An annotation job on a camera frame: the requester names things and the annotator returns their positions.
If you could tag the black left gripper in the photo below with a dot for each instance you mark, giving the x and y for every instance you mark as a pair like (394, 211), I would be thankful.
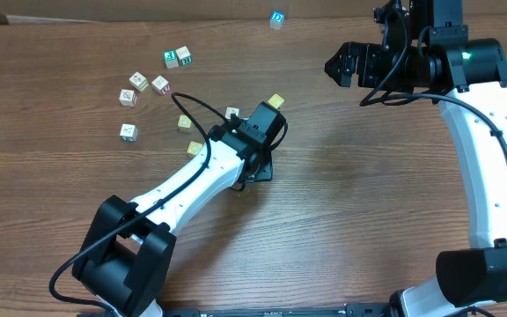
(265, 167)

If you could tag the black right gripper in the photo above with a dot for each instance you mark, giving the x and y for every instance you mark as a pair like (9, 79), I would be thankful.
(369, 59)

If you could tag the yellow-top wooden block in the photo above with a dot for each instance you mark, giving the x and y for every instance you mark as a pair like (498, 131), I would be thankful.
(276, 101)

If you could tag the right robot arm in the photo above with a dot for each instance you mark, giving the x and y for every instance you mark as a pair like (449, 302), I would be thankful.
(467, 80)

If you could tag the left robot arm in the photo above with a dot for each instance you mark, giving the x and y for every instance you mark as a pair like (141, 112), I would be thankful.
(129, 246)

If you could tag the red-sided wooden block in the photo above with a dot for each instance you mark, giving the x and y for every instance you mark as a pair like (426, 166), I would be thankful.
(230, 111)

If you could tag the yellow number two block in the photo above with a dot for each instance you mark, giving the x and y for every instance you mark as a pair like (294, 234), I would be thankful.
(194, 148)

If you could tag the blue-top wooden block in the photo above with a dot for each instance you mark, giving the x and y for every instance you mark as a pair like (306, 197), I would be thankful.
(276, 20)

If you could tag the yellow umbrella wooden block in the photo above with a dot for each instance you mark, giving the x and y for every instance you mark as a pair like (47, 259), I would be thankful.
(185, 125)

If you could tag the red U wooden block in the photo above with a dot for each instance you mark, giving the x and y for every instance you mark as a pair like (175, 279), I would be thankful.
(161, 85)

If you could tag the teal-sided picture wooden block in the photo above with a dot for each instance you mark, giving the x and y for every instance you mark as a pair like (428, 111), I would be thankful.
(129, 132)

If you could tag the green R wooden block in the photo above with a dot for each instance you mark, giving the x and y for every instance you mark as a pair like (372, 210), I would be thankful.
(184, 56)

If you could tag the green letter wooden block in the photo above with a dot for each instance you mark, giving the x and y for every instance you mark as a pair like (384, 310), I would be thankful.
(170, 59)

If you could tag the leaf picture wooden block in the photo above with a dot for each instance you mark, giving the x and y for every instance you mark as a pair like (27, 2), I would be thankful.
(128, 98)

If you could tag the small plain wooden block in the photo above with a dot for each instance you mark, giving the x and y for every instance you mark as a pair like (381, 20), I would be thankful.
(139, 81)

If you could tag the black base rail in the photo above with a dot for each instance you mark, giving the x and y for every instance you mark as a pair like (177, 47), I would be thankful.
(348, 310)

